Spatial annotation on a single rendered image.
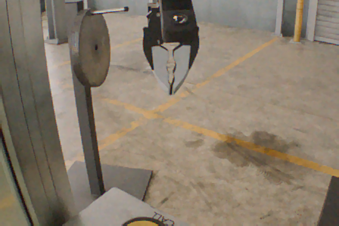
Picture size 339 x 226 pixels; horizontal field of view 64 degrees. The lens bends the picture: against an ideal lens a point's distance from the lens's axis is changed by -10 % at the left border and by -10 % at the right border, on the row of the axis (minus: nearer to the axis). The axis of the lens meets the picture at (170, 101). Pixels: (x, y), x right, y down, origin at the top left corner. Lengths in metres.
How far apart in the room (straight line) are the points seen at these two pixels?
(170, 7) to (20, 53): 0.25
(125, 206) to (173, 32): 0.22
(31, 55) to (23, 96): 0.03
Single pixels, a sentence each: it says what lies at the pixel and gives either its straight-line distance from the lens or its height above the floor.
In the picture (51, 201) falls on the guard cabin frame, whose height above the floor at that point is 0.92.
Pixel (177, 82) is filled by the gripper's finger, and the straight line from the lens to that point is 0.50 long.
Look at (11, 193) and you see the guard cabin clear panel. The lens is 0.28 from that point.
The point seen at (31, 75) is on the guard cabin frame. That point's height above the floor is 1.04.
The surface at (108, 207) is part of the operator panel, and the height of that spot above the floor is 0.90.
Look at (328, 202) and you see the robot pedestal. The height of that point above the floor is 0.75.
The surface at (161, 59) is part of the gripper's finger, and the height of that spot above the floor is 0.97.
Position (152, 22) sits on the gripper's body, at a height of 1.03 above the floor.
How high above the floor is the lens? 1.11
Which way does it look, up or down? 25 degrees down
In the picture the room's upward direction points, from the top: straight up
